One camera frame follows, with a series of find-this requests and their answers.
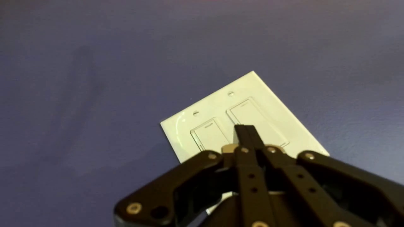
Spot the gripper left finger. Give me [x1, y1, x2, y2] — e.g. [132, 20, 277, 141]
[113, 125, 276, 227]

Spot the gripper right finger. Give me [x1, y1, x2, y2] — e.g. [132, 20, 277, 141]
[246, 125, 404, 227]

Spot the white double light switch plate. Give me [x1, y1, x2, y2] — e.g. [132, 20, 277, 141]
[160, 71, 330, 215]

